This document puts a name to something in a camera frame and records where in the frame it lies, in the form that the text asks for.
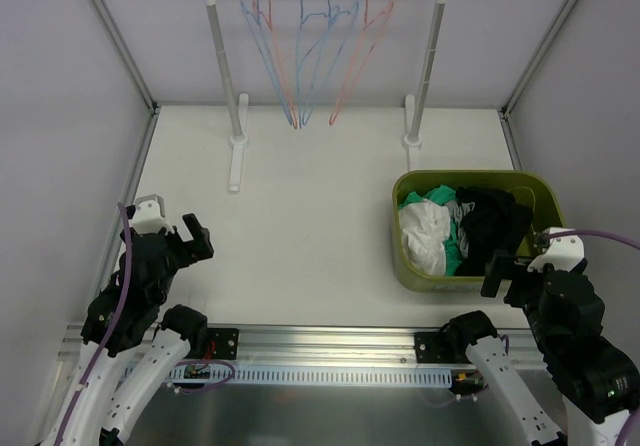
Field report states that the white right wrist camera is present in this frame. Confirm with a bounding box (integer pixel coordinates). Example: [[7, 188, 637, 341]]
[[527, 227, 585, 273]]

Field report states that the white tank top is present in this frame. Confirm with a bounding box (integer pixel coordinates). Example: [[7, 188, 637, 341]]
[[398, 200, 451, 276]]

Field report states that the white slotted cable duct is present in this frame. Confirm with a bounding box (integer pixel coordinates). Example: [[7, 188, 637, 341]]
[[167, 364, 453, 389]]

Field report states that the white clothes rack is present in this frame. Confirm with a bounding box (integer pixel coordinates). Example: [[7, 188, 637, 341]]
[[204, 0, 447, 193]]

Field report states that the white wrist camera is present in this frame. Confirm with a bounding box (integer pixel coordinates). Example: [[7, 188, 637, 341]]
[[527, 227, 585, 273], [125, 194, 174, 236]]

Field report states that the olive green plastic basin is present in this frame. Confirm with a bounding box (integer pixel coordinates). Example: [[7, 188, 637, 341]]
[[391, 170, 564, 292]]

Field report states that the grey tank top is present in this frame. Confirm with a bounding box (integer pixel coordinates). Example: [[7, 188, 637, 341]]
[[444, 200, 475, 259]]

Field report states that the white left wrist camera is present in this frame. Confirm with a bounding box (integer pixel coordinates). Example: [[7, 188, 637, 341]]
[[125, 194, 174, 236]]

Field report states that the green tank top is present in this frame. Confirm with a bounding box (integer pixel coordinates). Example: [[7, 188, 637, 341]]
[[398, 185, 463, 276]]

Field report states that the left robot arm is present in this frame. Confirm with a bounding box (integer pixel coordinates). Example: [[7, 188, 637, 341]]
[[42, 206, 214, 445]]

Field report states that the black tank top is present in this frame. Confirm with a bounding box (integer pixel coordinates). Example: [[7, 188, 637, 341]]
[[455, 186, 533, 277]]

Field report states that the light blue wire hanger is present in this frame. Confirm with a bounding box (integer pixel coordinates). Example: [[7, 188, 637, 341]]
[[238, 0, 299, 128]]

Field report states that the pink wire hanger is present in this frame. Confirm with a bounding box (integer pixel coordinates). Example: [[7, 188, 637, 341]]
[[252, 0, 304, 130]]

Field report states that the aluminium mounting rail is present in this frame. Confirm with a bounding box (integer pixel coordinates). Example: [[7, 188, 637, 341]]
[[57, 321, 551, 367]]

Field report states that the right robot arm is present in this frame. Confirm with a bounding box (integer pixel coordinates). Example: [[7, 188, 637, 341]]
[[439, 251, 639, 445]]

